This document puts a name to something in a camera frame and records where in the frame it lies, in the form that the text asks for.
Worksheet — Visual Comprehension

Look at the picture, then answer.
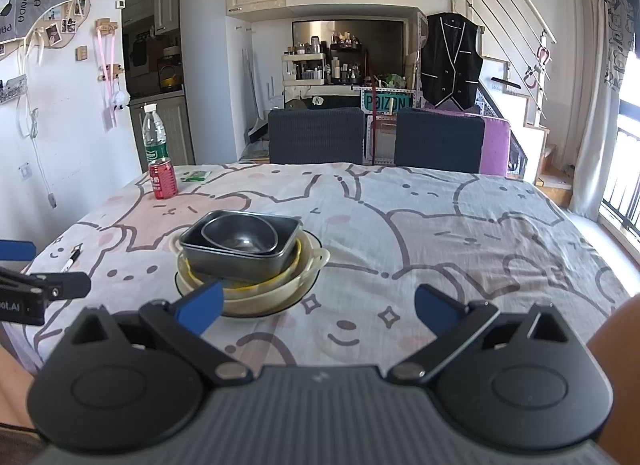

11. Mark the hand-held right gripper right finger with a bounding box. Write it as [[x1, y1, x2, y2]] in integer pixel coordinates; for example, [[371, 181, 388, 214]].
[[388, 284, 574, 387]]

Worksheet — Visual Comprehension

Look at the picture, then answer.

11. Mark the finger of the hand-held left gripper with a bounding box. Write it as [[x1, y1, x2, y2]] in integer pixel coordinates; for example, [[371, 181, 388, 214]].
[[0, 240, 37, 262], [22, 272, 92, 300]]

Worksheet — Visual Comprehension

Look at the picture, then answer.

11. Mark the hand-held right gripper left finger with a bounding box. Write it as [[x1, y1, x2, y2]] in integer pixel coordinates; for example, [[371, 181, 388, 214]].
[[70, 280, 252, 387]]

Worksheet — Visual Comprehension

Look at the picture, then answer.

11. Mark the white floral bowl yellow rim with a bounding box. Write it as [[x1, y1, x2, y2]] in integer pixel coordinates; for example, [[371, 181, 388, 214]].
[[177, 240, 303, 296]]

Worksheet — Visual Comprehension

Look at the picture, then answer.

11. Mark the large rectangular steel tray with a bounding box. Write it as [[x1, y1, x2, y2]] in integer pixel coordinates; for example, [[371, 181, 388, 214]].
[[179, 212, 301, 281]]

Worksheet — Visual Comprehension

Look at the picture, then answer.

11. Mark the cream bowl with handles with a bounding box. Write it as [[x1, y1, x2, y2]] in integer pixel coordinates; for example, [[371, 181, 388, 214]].
[[170, 232, 332, 316]]

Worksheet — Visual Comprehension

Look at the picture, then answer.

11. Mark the round steel bowl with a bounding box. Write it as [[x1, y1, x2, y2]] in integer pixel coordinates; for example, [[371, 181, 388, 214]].
[[201, 215, 277, 255]]

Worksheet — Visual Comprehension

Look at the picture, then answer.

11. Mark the white plate with dark rim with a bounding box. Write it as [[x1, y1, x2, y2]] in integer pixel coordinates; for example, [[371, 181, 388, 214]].
[[174, 229, 322, 318]]

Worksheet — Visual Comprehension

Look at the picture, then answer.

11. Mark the black pen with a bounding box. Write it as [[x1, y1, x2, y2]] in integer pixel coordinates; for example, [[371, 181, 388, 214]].
[[61, 244, 84, 272]]

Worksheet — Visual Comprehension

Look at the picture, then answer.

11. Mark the person's left leg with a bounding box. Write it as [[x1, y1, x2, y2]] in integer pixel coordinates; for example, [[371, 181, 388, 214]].
[[0, 345, 36, 388]]

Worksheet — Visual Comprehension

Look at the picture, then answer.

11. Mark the person's leg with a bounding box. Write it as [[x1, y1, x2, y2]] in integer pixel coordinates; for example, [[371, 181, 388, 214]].
[[0, 345, 36, 388], [587, 302, 640, 465]]

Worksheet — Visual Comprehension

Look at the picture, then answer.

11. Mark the cartoon printed tablecloth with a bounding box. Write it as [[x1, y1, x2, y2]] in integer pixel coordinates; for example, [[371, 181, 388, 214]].
[[2, 162, 633, 386]]

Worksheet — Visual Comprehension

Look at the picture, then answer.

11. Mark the red drink can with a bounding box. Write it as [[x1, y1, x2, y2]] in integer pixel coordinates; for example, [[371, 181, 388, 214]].
[[149, 158, 178, 201]]

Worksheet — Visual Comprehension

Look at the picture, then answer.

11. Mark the dark blue chair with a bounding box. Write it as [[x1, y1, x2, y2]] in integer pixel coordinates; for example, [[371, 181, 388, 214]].
[[268, 106, 366, 165], [395, 106, 486, 173]]

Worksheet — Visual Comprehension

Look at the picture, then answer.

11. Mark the pink chair cover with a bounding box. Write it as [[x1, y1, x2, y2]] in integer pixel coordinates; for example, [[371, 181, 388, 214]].
[[440, 108, 511, 177]]

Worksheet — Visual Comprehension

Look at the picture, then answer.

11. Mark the clear bottle with green label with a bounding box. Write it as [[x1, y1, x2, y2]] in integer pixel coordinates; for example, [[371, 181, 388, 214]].
[[142, 104, 167, 168]]

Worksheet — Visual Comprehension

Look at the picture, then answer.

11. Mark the beige floor cabinet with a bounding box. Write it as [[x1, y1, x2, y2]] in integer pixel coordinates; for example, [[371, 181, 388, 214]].
[[129, 95, 196, 168]]

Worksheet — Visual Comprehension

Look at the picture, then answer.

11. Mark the pink ribbon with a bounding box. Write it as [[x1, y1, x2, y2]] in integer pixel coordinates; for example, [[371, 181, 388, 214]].
[[97, 28, 119, 133]]

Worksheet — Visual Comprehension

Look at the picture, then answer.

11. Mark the person's right leg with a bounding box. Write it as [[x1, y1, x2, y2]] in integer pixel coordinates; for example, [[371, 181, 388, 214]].
[[587, 302, 640, 465]]

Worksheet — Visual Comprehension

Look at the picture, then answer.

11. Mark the teal sign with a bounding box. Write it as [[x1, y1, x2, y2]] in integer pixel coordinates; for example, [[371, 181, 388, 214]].
[[363, 92, 414, 111]]

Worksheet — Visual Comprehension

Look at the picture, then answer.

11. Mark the white staircase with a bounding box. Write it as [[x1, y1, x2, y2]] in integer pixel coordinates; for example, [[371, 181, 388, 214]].
[[480, 58, 551, 181]]

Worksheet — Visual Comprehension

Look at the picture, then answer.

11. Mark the balcony railing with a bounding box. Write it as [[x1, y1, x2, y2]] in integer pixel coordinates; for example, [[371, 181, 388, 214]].
[[602, 115, 640, 246]]

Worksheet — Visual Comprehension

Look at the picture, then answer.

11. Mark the black vest with white trim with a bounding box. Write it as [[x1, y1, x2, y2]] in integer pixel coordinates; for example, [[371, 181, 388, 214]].
[[420, 12, 484, 111]]

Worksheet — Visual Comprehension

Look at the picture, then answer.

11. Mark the white curtain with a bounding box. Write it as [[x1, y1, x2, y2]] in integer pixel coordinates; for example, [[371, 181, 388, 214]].
[[570, 0, 623, 221]]

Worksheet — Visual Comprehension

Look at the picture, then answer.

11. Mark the shelf with cosmetics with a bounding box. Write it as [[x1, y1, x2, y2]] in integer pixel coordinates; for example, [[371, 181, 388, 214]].
[[282, 35, 368, 86]]

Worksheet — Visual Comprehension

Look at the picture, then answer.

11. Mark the metal stair railing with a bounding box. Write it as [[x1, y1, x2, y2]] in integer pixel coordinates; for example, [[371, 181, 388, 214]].
[[342, 0, 558, 121]]

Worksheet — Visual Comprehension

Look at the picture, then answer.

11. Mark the hanging patterned garment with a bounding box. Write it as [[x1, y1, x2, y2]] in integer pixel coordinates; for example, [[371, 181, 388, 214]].
[[600, 0, 638, 92]]

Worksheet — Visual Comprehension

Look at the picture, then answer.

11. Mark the white charger cable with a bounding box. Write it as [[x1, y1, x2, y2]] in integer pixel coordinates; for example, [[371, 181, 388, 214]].
[[15, 95, 58, 208]]

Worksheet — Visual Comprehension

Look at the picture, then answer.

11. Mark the wall photo collage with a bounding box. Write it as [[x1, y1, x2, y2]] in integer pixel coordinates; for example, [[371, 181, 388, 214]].
[[20, 0, 99, 51]]

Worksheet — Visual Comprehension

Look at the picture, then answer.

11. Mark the grey wall banner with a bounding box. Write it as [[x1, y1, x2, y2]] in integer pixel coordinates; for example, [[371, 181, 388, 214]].
[[0, 0, 69, 42]]

